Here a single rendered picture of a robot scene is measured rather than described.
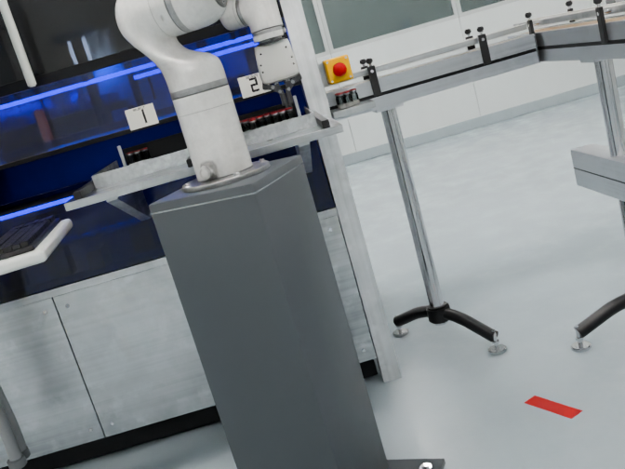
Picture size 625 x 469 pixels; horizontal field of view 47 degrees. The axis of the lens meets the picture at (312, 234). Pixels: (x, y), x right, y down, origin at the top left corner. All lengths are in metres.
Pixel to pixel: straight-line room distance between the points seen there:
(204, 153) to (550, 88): 6.02
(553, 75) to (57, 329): 5.77
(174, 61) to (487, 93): 5.78
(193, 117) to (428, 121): 5.58
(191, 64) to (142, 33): 0.12
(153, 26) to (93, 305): 1.08
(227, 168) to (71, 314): 1.01
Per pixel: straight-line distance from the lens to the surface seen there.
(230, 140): 1.49
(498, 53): 2.40
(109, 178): 1.96
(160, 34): 1.53
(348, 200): 2.22
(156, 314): 2.31
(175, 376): 2.38
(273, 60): 1.91
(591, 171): 2.39
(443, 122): 7.01
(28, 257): 1.78
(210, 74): 1.49
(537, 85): 7.26
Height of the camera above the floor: 1.05
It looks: 13 degrees down
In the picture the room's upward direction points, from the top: 16 degrees counter-clockwise
